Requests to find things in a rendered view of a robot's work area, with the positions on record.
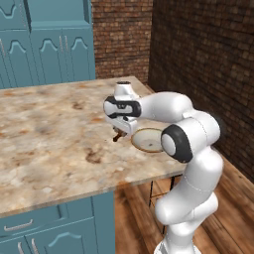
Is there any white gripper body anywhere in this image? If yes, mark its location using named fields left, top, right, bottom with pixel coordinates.
left=105, top=115, right=139, bottom=136

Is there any brown raw meat piece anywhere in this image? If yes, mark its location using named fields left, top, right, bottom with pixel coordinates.
left=112, top=129, right=129, bottom=143

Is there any teal tall cabinet door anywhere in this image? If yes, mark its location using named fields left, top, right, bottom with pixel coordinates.
left=62, top=27, right=97, bottom=82
left=30, top=29, right=65, bottom=85
left=0, top=31, right=36, bottom=89

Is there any teal island cabinet body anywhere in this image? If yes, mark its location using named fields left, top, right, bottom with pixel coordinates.
left=0, top=190, right=116, bottom=254

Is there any teal island cabinet door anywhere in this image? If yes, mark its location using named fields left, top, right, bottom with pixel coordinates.
left=0, top=235, right=27, bottom=254
left=23, top=216, right=97, bottom=254

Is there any tan round plate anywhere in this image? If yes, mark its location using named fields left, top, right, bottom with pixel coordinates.
left=130, top=127, right=166, bottom=154

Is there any teal island drawer front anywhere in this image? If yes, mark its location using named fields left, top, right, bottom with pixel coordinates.
left=0, top=205, right=67, bottom=238

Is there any black metal stool frame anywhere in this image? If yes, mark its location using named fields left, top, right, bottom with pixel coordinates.
left=148, top=174, right=178, bottom=236

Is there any silver drawer handle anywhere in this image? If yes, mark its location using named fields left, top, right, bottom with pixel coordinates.
left=3, top=218, right=35, bottom=232

